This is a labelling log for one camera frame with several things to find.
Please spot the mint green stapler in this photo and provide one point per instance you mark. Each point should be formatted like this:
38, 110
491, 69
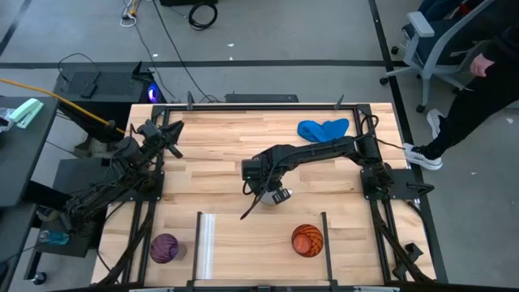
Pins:
26, 112

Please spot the black flat box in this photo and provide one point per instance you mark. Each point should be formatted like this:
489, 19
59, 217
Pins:
261, 98

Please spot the black table rail frame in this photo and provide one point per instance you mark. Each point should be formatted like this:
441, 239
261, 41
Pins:
259, 108

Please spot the white shoe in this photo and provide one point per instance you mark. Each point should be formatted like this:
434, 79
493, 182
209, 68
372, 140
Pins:
423, 158
434, 121

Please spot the person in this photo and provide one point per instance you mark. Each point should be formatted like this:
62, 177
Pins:
478, 105

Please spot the black side desk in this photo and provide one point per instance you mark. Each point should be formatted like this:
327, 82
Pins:
24, 162

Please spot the orange basketball toy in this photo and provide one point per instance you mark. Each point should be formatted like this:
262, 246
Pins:
307, 241

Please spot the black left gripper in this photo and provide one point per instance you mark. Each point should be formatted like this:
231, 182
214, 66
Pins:
154, 138

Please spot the black round knob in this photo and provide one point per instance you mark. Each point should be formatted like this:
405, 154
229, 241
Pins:
39, 278

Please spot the grey office chair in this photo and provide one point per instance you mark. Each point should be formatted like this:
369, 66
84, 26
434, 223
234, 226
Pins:
430, 57

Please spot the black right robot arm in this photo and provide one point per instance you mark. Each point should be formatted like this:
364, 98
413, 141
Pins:
316, 150

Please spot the blue water bottle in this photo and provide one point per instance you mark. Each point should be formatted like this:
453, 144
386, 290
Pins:
54, 237

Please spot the blue cloth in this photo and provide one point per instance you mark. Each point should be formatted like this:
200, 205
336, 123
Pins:
320, 130

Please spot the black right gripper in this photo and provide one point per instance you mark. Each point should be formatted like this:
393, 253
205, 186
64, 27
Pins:
267, 180

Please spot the small black device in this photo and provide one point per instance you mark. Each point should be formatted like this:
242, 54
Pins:
88, 87

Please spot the person's hand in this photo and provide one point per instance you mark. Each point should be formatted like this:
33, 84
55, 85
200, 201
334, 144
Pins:
481, 65

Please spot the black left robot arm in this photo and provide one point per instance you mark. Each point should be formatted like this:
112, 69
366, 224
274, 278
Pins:
93, 198

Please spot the black equipment cart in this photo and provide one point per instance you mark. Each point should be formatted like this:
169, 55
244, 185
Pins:
65, 178

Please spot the clear plastic packet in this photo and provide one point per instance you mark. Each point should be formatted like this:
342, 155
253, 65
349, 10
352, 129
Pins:
5, 119

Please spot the white mug brown rim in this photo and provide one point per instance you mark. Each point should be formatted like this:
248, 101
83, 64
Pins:
267, 198

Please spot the purple ball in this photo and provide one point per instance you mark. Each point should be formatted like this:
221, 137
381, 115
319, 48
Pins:
163, 248

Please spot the black floor box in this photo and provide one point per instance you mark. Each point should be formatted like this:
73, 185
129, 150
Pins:
178, 2

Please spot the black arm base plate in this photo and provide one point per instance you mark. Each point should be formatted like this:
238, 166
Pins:
405, 178
156, 194

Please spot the black computer tower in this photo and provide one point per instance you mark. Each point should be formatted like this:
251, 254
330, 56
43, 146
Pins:
113, 85

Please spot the tape roll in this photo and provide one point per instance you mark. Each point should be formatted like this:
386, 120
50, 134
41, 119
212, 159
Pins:
48, 213

